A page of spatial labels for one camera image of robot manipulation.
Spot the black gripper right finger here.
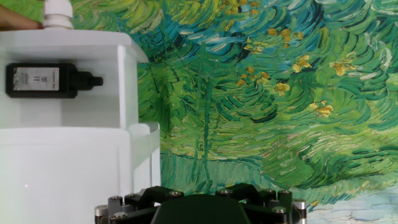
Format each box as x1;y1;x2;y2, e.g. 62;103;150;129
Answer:
215;182;308;224

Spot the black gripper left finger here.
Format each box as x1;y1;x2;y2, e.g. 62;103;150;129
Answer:
95;185;185;224

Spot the white plastic drawer cabinet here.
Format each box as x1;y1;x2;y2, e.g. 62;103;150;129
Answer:
0;122;161;224

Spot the green painted print tablecloth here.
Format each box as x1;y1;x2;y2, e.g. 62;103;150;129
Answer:
0;0;398;224

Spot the black bottle with label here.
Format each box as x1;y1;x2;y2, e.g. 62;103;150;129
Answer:
5;62;104;100

